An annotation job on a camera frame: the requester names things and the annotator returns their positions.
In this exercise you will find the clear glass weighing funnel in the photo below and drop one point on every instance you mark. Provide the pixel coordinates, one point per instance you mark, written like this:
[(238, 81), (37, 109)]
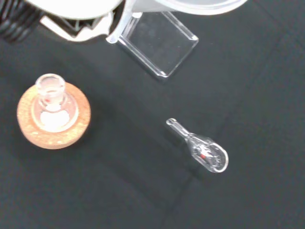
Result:
[(207, 152)]

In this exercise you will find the round-bottom glass flask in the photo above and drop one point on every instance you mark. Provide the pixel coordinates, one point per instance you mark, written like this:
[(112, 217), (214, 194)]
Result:
[(51, 105)]

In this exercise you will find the black bench cloth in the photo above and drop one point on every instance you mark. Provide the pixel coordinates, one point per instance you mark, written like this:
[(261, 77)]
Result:
[(119, 179)]

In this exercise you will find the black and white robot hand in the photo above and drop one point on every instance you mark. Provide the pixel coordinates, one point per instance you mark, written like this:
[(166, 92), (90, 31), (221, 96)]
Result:
[(71, 7)]

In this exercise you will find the clear acrylic funnel stand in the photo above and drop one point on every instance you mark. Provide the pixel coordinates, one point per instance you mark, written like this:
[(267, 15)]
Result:
[(164, 45)]

